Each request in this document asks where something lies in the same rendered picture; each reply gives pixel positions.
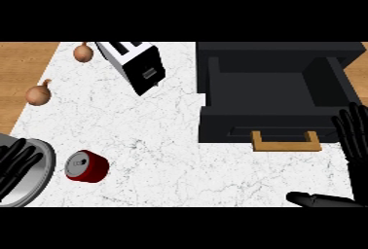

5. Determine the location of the grey round pan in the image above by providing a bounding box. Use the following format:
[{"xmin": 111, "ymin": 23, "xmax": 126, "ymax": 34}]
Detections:
[{"xmin": 0, "ymin": 133, "xmax": 58, "ymax": 208}]

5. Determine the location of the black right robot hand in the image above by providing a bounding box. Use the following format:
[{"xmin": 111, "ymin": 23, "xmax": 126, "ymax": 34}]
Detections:
[{"xmin": 285, "ymin": 101, "xmax": 368, "ymax": 208}]

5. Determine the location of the red can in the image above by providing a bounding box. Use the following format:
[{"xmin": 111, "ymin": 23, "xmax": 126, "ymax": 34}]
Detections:
[{"xmin": 64, "ymin": 149, "xmax": 111, "ymax": 184}]

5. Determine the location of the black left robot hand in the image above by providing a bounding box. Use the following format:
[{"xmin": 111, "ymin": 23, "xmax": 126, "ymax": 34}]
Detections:
[{"xmin": 0, "ymin": 137, "xmax": 44, "ymax": 200}]

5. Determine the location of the black cabinet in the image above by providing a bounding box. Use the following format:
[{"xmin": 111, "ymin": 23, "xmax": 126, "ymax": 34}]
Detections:
[{"xmin": 194, "ymin": 42, "xmax": 368, "ymax": 98}]

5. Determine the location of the black and white toaster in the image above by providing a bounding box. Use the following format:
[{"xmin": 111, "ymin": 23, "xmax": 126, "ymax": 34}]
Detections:
[{"xmin": 95, "ymin": 42, "xmax": 167, "ymax": 97}]

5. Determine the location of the wooden drawer handle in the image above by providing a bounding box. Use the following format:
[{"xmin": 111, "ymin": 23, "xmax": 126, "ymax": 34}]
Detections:
[{"xmin": 250, "ymin": 129, "xmax": 324, "ymax": 153}]

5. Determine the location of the black open drawer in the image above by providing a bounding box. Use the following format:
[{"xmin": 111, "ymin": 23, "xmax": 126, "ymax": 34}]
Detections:
[{"xmin": 197, "ymin": 56, "xmax": 364, "ymax": 144}]

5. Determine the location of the brown onion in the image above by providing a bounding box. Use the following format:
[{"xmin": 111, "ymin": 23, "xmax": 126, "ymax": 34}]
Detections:
[
  {"xmin": 25, "ymin": 79, "xmax": 53, "ymax": 107},
  {"xmin": 72, "ymin": 42, "xmax": 95, "ymax": 63}
]

